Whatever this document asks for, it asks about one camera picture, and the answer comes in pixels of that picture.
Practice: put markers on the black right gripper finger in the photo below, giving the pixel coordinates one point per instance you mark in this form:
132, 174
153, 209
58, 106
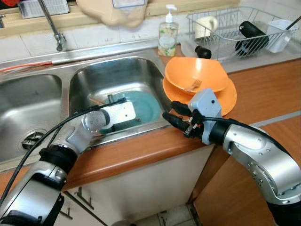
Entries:
181, 108
175, 120

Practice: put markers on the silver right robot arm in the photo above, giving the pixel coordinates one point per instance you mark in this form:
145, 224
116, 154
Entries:
254, 150

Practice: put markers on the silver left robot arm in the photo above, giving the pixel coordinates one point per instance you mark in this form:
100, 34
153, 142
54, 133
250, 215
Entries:
80, 134

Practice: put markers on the orange fork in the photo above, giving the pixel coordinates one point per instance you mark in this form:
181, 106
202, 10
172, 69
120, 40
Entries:
194, 85

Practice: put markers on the teal plate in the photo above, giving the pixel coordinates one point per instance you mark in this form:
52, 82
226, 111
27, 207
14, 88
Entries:
146, 106

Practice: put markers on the orange bowl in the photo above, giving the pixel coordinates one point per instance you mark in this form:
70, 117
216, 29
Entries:
195, 70

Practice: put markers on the orange plate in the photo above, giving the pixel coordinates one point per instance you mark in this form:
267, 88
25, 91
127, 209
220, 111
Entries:
228, 99

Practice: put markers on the stainless steel double sink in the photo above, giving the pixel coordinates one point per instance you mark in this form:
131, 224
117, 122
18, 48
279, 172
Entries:
113, 75

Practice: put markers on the small black cap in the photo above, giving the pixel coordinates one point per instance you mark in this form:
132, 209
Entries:
203, 52

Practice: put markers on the white cabinet front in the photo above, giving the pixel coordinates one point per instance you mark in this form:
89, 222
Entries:
141, 183

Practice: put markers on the floral soap pump bottle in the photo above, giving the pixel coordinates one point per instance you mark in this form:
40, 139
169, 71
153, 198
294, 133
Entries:
168, 40

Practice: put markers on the cream mug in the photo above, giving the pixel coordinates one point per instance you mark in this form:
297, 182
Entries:
205, 27

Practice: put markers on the grey drainer tray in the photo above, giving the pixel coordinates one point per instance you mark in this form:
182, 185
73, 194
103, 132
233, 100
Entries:
263, 61

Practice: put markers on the black flask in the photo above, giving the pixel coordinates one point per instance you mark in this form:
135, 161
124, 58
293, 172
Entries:
251, 33

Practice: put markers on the chrome gooseneck faucet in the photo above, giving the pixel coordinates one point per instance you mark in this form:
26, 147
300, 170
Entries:
57, 38

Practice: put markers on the blue framed fish net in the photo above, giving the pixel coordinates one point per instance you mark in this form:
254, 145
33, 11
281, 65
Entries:
128, 3

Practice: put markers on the white plastic cutlery holder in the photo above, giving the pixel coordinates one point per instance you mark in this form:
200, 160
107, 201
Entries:
278, 36

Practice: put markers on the white box on sill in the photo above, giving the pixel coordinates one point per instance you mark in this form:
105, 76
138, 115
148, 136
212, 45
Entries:
44, 7

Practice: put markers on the red plastic bag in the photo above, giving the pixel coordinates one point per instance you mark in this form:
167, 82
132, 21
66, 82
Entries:
8, 2

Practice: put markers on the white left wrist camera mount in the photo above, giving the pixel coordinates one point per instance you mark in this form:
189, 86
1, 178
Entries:
121, 112

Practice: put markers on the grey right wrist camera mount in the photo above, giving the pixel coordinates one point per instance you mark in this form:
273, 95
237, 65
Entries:
205, 103

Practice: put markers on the beige wooden window frame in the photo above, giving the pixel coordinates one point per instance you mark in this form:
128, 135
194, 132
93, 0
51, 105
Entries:
211, 5

